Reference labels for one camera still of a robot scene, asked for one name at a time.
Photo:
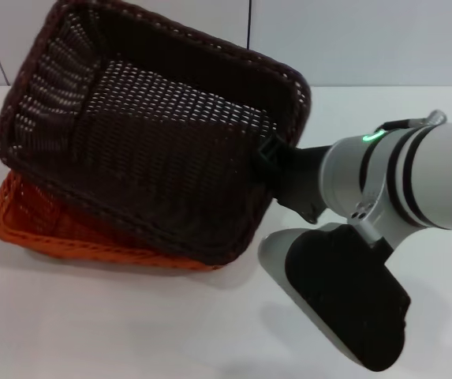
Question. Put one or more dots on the dark brown woven basket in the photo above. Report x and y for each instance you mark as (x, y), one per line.
(139, 150)

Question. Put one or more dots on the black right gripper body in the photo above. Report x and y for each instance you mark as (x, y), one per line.
(302, 177)

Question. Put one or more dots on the orange woven basket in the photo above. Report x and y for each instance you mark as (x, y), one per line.
(91, 245)

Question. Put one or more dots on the right wrist camera housing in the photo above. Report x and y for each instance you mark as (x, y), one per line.
(340, 284)

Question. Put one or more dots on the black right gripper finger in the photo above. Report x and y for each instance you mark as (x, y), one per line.
(269, 152)

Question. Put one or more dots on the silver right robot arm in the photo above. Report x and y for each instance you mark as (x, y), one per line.
(419, 173)

